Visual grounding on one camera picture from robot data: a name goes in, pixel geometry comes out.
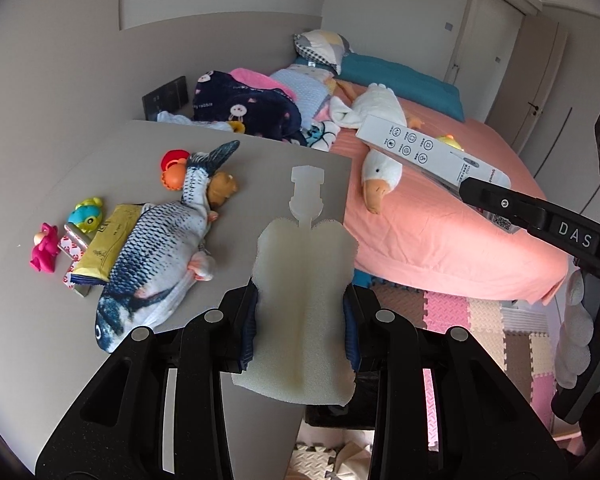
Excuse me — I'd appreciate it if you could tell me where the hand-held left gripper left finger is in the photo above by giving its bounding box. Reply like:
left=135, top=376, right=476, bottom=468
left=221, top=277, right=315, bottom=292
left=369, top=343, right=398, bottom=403
left=35, top=280, right=261, bottom=480

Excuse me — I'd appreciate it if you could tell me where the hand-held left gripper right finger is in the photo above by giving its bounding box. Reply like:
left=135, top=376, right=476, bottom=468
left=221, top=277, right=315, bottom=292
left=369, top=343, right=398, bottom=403
left=342, top=282, right=581, bottom=480

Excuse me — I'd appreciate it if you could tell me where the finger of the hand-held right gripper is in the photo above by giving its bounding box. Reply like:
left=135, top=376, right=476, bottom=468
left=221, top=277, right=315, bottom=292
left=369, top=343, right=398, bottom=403
left=457, top=176, right=600, bottom=262

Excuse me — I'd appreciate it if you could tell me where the white foam piece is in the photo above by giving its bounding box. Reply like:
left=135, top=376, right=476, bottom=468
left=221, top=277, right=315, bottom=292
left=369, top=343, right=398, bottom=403
left=231, top=166, right=359, bottom=407

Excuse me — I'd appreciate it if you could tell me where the fish plush toy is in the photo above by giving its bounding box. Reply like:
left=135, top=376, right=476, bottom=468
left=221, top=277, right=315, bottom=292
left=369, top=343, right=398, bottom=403
left=94, top=140, right=242, bottom=353

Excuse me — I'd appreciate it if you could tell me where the long white box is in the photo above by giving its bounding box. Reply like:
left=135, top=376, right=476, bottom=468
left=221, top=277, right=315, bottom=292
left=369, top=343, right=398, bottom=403
left=355, top=114, right=523, bottom=235

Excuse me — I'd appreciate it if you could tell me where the orange plastic toy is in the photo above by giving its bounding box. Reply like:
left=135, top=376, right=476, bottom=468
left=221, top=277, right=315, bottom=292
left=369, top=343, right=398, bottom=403
left=161, top=166, right=189, bottom=192

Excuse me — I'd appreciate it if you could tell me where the yellow packet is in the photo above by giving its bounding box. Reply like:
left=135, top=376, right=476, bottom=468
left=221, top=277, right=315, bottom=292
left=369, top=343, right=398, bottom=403
left=72, top=203, right=148, bottom=286

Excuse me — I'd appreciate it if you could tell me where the pink toy figure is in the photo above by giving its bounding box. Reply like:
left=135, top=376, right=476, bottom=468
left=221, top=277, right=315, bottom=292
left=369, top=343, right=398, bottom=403
left=30, top=222, right=61, bottom=274

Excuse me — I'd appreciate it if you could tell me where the person's right hand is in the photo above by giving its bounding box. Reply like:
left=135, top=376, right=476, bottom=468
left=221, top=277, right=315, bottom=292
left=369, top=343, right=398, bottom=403
left=555, top=267, right=600, bottom=392

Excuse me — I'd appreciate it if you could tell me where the bed with pink sheet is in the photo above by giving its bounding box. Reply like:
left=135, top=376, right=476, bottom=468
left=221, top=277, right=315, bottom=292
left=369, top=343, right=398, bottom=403
left=329, top=110, right=572, bottom=307

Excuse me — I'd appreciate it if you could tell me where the yellow chick plush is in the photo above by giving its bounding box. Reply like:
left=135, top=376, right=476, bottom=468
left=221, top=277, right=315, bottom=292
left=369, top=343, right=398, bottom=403
left=437, top=135, right=469, bottom=154

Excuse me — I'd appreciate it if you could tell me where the colourful foam floor mat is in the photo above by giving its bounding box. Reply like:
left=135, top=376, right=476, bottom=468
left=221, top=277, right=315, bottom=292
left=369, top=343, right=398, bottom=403
left=285, top=270, right=572, bottom=480

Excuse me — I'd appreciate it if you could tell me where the white wardrobe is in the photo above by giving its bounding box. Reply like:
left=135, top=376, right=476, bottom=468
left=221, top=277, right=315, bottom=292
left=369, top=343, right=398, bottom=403
left=485, top=10, right=600, bottom=221

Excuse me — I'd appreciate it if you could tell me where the brown bear toy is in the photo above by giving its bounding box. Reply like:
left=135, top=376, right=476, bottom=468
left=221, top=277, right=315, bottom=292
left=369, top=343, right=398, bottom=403
left=206, top=171, right=241, bottom=209

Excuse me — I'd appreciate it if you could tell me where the white goose plush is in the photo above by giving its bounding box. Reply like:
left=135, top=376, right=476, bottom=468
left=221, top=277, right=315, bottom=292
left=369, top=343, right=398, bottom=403
left=329, top=82, right=424, bottom=216

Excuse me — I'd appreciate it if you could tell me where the red plastic toy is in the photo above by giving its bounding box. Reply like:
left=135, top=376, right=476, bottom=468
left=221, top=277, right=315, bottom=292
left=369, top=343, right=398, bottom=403
left=161, top=149, right=189, bottom=171

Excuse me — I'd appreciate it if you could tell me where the white door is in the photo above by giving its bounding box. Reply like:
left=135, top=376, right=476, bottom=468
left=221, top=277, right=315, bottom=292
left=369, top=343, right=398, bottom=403
left=450, top=0, right=527, bottom=126

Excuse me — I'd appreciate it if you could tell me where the red white patterned packet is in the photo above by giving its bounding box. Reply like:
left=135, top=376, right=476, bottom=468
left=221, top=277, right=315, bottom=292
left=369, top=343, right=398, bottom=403
left=59, top=224, right=101, bottom=300

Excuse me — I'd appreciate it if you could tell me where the yellow blue plastic toy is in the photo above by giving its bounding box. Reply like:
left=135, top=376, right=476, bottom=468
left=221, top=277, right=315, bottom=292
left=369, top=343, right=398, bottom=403
left=68, top=197, right=105, bottom=234

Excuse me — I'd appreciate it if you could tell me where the teal pillow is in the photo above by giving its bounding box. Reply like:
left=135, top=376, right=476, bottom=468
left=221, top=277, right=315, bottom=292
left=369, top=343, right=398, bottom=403
left=339, top=52, right=466, bottom=122

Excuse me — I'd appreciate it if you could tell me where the white blue cartoon cloth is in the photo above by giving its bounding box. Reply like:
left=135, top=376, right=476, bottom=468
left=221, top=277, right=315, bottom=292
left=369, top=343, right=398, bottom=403
left=300, top=120, right=341, bottom=154

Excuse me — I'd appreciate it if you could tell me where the small light blue cloth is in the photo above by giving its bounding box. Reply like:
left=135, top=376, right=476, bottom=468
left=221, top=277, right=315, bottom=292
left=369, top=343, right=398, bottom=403
left=157, top=110, right=241, bottom=134

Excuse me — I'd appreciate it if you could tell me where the navy printed blanket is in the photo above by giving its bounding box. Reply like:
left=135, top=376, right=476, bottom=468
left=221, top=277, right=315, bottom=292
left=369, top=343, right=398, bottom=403
left=192, top=70, right=303, bottom=144

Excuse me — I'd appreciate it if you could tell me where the light blue quilted blanket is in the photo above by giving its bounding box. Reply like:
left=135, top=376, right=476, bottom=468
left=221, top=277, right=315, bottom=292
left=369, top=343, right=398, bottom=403
left=270, top=66, right=336, bottom=126

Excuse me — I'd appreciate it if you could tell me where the pink cloth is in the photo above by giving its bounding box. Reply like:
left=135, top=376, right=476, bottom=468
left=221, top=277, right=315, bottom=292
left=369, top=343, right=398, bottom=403
left=230, top=67, right=297, bottom=101

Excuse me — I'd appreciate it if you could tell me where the patterned pillow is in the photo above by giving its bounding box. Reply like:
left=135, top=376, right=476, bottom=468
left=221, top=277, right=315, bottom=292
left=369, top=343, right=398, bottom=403
left=294, top=30, right=354, bottom=75

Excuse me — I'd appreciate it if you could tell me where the black wall panel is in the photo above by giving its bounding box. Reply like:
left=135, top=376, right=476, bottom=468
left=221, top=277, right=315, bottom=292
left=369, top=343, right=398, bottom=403
left=141, top=76, right=189, bottom=121

